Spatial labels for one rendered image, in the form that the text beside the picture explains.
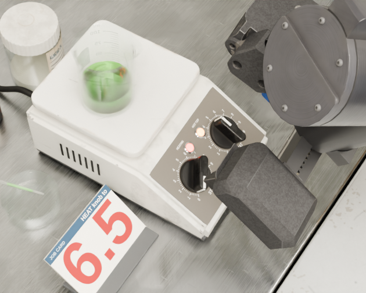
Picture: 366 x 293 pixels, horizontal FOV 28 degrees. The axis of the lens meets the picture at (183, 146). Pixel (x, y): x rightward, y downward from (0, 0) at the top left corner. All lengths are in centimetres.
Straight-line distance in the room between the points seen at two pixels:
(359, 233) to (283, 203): 30
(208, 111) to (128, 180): 10
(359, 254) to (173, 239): 18
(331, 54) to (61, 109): 38
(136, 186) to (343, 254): 21
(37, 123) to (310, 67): 39
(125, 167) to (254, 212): 25
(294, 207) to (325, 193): 30
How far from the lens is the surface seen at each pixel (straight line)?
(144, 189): 66
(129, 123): 66
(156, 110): 66
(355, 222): 73
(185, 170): 67
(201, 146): 68
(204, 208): 67
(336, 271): 70
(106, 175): 69
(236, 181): 42
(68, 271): 66
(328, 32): 34
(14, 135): 77
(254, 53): 41
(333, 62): 34
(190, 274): 68
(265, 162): 43
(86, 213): 67
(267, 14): 44
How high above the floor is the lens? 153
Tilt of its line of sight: 57 degrees down
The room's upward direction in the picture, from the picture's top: 4 degrees clockwise
